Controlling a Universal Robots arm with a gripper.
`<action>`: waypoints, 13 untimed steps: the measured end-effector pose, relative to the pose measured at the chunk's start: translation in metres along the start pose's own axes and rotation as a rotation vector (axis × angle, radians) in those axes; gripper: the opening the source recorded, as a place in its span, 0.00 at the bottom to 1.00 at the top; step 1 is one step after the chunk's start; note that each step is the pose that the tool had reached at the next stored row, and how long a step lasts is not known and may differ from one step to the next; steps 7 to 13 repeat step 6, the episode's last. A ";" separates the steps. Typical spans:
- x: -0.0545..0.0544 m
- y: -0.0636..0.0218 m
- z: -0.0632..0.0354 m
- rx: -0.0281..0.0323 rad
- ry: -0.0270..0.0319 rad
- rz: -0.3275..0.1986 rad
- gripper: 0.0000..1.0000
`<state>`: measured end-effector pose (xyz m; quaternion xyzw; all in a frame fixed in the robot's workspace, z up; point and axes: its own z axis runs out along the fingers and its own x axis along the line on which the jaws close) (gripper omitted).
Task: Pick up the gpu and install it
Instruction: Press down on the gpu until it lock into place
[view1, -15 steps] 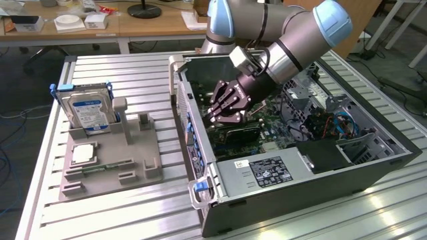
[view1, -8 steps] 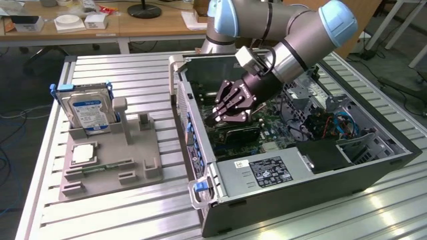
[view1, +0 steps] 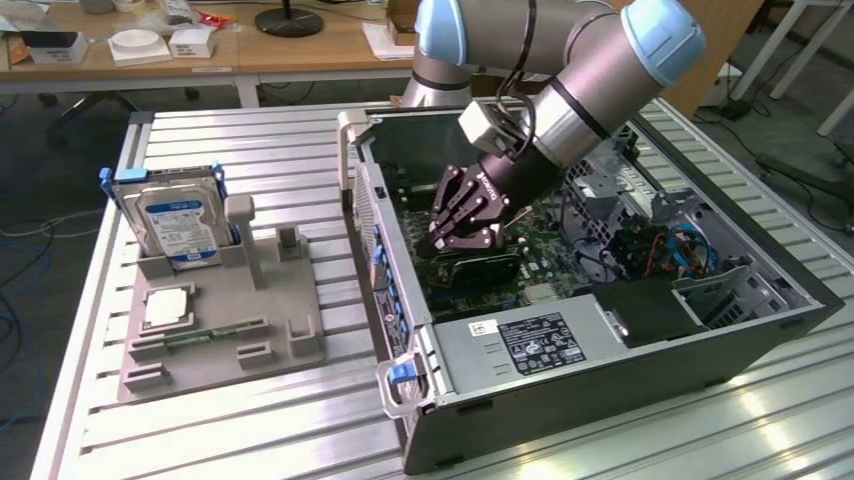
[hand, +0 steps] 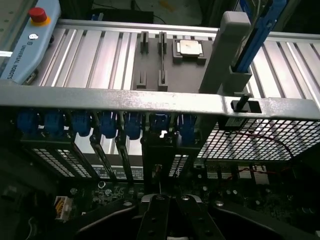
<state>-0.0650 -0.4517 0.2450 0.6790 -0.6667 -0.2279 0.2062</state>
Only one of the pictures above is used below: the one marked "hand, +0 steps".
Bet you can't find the perforated slot cover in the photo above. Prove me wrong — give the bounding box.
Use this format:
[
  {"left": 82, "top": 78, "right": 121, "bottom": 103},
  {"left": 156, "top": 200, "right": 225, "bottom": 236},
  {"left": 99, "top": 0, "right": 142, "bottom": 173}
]
[
  {"left": 56, "top": 148, "right": 93, "bottom": 179},
  {"left": 168, "top": 153, "right": 191, "bottom": 179},
  {"left": 31, "top": 147, "right": 70, "bottom": 177}
]

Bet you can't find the green motherboard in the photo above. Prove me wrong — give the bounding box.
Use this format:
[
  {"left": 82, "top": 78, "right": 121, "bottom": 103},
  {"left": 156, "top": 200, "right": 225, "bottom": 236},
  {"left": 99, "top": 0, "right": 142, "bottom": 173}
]
[{"left": 57, "top": 159, "right": 320, "bottom": 226}]

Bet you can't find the blue slot clip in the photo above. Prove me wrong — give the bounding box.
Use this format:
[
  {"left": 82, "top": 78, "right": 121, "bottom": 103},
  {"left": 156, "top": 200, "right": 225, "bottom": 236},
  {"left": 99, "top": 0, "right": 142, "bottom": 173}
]
[
  {"left": 43, "top": 111, "right": 66, "bottom": 137},
  {"left": 98, "top": 111, "right": 118, "bottom": 140},
  {"left": 149, "top": 112, "right": 168, "bottom": 133},
  {"left": 123, "top": 112, "right": 145, "bottom": 141},
  {"left": 71, "top": 111, "right": 92, "bottom": 137},
  {"left": 177, "top": 113, "right": 198, "bottom": 146}
]

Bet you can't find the white power connector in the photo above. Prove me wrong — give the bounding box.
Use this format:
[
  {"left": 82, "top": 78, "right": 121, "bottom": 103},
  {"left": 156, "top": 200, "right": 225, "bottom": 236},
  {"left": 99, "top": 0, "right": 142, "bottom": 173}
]
[{"left": 53, "top": 196, "right": 72, "bottom": 221}]

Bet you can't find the black open PC case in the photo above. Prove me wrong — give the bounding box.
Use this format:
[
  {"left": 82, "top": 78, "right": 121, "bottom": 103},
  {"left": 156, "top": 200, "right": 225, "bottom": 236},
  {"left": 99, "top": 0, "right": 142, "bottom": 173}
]
[{"left": 0, "top": 79, "right": 320, "bottom": 240}]

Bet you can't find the grey parts rack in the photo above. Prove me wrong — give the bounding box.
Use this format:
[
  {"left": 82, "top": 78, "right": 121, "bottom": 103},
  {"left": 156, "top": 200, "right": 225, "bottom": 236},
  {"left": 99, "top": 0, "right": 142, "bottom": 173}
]
[{"left": 131, "top": 11, "right": 253, "bottom": 95}]

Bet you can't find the silver CPU chip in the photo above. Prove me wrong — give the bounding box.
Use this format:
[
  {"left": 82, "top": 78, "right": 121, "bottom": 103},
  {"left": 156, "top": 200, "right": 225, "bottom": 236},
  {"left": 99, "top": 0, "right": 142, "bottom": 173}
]
[{"left": 176, "top": 39, "right": 205, "bottom": 56}]

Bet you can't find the black box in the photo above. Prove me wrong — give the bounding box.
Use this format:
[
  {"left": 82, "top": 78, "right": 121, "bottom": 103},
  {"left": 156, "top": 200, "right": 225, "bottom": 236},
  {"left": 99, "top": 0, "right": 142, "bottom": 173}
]
[{"left": 91, "top": 8, "right": 155, "bottom": 25}]

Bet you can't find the grey teach pendant red button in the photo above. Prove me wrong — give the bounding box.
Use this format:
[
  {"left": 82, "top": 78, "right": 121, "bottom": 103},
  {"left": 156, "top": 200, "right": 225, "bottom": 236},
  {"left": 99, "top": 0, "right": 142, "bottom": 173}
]
[{"left": 0, "top": 0, "right": 62, "bottom": 85}]

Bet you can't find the red black twisted wire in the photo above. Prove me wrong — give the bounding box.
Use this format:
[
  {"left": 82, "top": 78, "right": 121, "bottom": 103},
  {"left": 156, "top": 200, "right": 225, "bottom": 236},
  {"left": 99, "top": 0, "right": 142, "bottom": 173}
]
[{"left": 224, "top": 131, "right": 298, "bottom": 181}]

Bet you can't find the black case switch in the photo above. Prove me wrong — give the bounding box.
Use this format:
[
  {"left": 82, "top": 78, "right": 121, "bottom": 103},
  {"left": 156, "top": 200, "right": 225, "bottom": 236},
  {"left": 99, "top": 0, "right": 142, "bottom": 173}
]
[{"left": 218, "top": 94, "right": 262, "bottom": 131}]

